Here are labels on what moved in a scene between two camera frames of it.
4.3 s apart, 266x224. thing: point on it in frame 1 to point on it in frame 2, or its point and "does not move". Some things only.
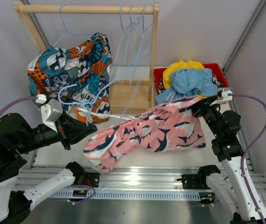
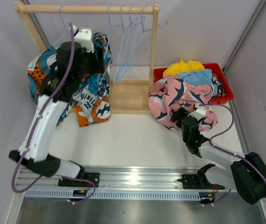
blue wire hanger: [85, 105] to [112, 27]
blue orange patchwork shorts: [77, 75] does not move
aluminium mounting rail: [125, 178] does not move
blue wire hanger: [66, 31] does not move
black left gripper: [71, 130] to [97, 65]
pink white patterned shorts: [173, 126] to [169, 93]
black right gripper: [197, 110] to [180, 113]
